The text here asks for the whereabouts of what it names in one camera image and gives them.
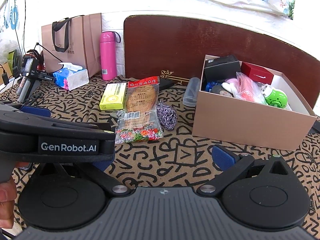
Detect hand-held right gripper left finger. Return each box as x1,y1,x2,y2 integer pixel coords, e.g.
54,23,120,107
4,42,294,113
39,159,133,197

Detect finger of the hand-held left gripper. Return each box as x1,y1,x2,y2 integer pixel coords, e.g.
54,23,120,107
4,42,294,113
0,102,52,118

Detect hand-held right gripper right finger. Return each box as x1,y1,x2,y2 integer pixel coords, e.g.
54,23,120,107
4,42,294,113
197,144,290,196

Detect pink-brown cardboard storage box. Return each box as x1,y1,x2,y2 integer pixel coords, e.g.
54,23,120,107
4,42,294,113
192,54,317,152

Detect yellow-green medicine box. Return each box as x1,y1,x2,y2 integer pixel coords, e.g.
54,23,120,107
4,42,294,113
99,83,127,111

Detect packaged brown insoles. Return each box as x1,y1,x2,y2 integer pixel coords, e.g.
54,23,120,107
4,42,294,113
115,76,164,144

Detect black scale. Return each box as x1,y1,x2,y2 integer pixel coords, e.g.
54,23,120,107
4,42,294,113
158,78,175,91

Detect person's left hand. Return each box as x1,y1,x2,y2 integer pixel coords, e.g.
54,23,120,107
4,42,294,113
0,181,17,228

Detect black grey hand-held device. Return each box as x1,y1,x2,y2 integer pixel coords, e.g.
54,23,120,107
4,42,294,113
17,52,56,102

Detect blue white tissue pack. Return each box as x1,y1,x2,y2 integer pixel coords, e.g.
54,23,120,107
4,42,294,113
53,62,90,91

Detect brown letter-print cloth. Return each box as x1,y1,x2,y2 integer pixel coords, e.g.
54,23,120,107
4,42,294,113
0,74,320,240

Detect grey round object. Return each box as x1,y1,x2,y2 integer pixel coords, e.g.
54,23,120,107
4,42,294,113
211,85,235,98

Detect white plastic bag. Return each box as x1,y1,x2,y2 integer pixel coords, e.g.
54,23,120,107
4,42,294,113
0,38,16,65

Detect small white object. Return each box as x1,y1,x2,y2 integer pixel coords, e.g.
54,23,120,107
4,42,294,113
221,78,241,96

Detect pink item in plastic bag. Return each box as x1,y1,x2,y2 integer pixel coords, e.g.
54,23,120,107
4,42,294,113
235,72,268,105

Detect small blue object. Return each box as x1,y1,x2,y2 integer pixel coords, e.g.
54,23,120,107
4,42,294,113
205,81,221,93

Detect purple white yarn bundle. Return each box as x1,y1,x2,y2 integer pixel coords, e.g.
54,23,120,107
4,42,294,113
156,100,178,131

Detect clear plastic case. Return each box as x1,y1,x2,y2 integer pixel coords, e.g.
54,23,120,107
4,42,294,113
182,77,201,107

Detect green round gadget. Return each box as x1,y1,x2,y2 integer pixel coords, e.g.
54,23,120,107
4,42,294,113
262,86,288,107

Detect pink-brown paper shopping bag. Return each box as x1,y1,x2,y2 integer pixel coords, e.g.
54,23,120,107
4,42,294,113
41,13,103,78

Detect red gift box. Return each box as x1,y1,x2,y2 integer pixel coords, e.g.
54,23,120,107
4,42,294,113
241,61,275,85

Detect black product box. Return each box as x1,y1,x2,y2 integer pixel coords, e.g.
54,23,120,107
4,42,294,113
203,55,242,83

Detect pink thermos bottle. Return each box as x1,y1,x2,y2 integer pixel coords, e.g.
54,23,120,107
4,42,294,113
100,31,122,81

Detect dark brown wooden board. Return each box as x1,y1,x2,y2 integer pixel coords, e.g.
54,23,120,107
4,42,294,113
123,15,320,110

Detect black charger with cable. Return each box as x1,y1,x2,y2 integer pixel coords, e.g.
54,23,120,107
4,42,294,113
0,63,11,86

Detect blue print wall poster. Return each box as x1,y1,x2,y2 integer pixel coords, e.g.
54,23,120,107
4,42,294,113
0,4,21,33

